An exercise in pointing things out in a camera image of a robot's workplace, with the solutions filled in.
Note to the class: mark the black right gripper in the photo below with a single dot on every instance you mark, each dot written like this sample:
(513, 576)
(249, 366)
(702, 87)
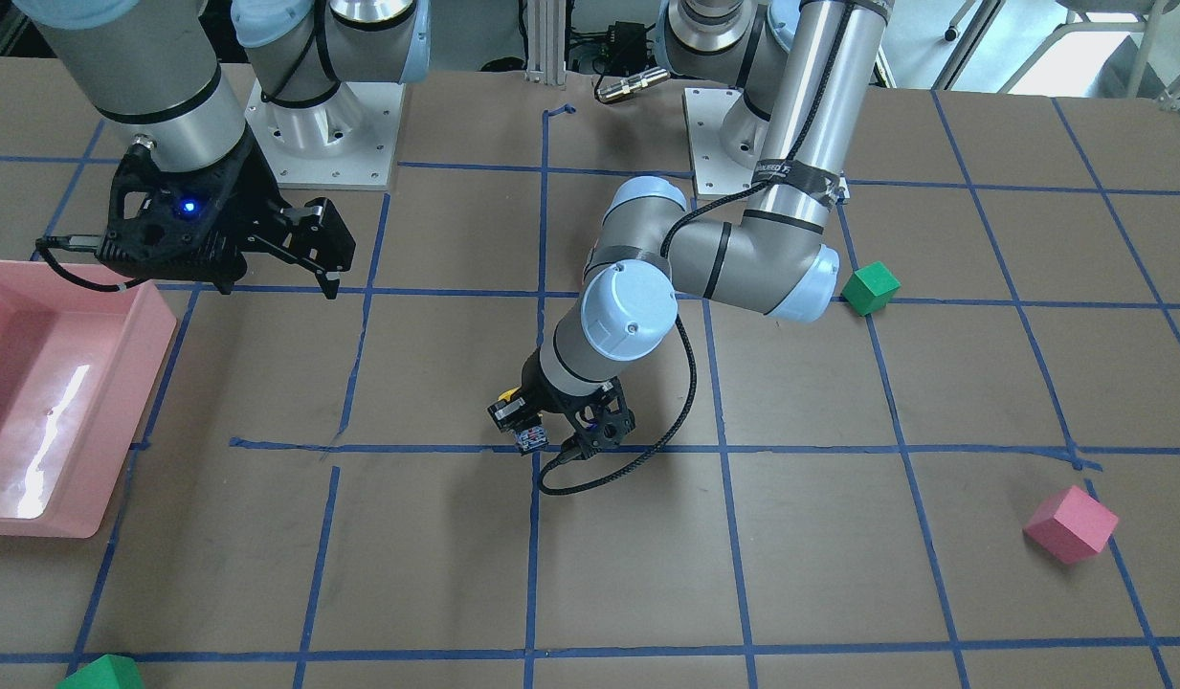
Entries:
(248, 196)

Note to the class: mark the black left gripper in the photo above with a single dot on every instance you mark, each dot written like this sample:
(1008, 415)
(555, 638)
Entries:
(535, 375)

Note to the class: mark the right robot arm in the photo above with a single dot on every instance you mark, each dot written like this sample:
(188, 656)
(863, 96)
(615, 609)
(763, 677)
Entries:
(149, 67)

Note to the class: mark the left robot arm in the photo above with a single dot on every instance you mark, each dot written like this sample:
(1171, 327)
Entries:
(802, 69)

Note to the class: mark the pink plastic bin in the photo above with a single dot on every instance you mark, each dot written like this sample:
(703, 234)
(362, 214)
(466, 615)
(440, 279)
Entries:
(77, 368)

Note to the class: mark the green foam cube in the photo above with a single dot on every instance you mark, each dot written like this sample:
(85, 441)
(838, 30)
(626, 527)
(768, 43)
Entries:
(106, 672)
(870, 288)

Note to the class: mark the pink foam cube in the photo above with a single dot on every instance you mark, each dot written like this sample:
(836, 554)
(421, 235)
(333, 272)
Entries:
(1071, 525)

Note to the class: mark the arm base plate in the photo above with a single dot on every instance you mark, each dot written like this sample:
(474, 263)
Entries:
(725, 140)
(346, 143)

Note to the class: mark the black wrist camera, right arm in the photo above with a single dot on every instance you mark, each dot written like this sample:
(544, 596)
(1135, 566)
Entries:
(160, 223)

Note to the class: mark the aluminium frame post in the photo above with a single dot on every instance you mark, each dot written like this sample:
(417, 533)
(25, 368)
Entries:
(546, 42)

